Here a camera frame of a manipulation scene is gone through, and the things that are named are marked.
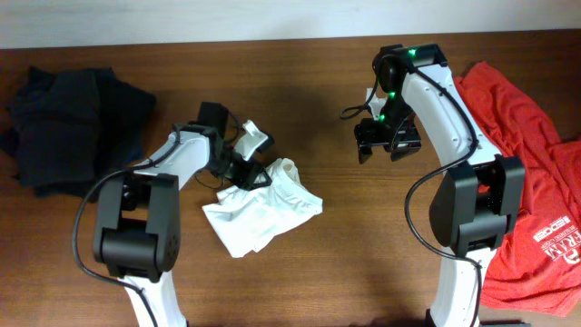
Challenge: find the white t-shirt with robot print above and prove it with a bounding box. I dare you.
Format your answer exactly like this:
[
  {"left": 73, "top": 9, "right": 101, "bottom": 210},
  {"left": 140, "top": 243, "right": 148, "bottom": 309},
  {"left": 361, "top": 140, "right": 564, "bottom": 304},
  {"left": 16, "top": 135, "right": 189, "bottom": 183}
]
[{"left": 202, "top": 158, "right": 323, "bottom": 258}]

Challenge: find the black folded clothes pile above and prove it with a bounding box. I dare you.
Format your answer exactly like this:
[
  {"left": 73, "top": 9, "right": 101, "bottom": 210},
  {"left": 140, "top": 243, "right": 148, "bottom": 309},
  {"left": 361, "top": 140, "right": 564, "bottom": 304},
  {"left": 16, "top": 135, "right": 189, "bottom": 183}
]
[{"left": 1, "top": 66, "right": 157, "bottom": 197}]

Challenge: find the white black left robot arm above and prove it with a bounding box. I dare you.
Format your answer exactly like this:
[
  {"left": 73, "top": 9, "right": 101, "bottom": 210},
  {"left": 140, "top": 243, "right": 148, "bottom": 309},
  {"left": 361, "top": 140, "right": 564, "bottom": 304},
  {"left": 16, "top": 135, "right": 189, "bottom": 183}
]
[{"left": 72, "top": 102, "right": 274, "bottom": 326}]

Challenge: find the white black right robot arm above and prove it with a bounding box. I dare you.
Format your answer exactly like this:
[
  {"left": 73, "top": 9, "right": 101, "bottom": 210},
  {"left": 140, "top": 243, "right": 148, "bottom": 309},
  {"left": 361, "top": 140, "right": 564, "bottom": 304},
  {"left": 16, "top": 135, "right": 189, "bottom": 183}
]
[{"left": 350, "top": 44, "right": 526, "bottom": 326}]

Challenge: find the red t-shirt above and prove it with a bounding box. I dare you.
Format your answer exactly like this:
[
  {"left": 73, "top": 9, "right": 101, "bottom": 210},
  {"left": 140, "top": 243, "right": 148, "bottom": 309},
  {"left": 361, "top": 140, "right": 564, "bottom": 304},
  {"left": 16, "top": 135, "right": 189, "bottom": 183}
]
[{"left": 455, "top": 62, "right": 580, "bottom": 317}]

